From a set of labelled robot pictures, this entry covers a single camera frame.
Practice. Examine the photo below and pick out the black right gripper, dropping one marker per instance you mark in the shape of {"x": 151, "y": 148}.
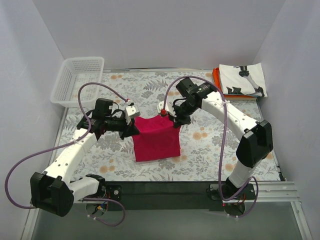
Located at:
{"x": 176, "y": 116}

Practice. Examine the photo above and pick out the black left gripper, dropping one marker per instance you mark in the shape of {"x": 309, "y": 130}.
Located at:
{"x": 127, "y": 130}

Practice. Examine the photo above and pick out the magenta t shirt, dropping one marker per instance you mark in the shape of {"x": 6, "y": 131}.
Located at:
{"x": 157, "y": 139}

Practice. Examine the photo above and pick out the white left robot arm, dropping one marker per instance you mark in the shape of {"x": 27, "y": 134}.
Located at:
{"x": 53, "y": 190}

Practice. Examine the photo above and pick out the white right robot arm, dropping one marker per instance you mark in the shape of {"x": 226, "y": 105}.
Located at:
{"x": 255, "y": 137}

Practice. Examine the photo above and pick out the orange folded t shirt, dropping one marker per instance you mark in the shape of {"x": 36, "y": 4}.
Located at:
{"x": 216, "y": 77}

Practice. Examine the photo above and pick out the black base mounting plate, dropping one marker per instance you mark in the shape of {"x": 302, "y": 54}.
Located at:
{"x": 165, "y": 195}

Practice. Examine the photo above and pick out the white printed folded t shirt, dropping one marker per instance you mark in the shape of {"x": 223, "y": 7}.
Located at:
{"x": 245, "y": 80}

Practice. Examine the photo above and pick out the white plastic basket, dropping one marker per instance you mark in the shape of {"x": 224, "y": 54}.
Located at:
{"x": 74, "y": 73}

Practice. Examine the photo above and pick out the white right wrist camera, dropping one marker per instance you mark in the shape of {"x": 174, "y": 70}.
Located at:
{"x": 163, "y": 109}

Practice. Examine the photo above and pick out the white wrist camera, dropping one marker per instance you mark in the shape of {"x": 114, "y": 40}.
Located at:
{"x": 131, "y": 111}
{"x": 163, "y": 109}

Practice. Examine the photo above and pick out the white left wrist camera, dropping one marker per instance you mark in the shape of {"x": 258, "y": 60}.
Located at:
{"x": 131, "y": 111}

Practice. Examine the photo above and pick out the aluminium frame rail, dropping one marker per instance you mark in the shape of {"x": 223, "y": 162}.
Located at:
{"x": 270, "y": 211}

